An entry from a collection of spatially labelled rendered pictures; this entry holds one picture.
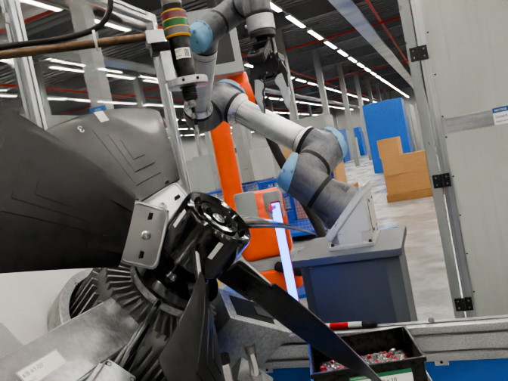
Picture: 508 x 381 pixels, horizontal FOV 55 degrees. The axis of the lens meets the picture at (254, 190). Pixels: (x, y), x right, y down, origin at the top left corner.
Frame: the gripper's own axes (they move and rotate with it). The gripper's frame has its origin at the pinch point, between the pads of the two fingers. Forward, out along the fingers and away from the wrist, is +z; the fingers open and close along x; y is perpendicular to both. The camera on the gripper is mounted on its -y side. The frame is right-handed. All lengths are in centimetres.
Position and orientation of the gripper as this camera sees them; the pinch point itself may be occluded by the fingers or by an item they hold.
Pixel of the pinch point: (274, 106)
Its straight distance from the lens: 133.7
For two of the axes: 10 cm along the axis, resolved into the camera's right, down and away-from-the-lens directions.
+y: 3.2, -1.2, 9.4
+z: 2.0, 9.8, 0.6
